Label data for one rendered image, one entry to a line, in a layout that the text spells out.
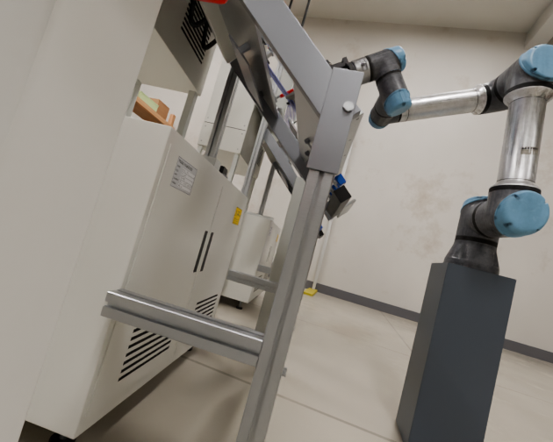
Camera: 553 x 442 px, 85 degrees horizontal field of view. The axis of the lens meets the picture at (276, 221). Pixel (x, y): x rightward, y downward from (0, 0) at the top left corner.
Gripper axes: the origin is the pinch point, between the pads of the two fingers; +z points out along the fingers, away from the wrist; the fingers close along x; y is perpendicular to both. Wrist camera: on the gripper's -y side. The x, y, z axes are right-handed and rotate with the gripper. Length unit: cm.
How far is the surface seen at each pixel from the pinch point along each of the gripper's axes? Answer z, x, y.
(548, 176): -310, -319, -37
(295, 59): 0.8, 37.9, -12.7
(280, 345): 17, 42, -58
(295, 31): -0.8, 37.9, -7.6
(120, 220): 39, 38, -31
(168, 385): 57, 1, -70
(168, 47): 32.9, -1.3, 32.6
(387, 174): -131, -342, 31
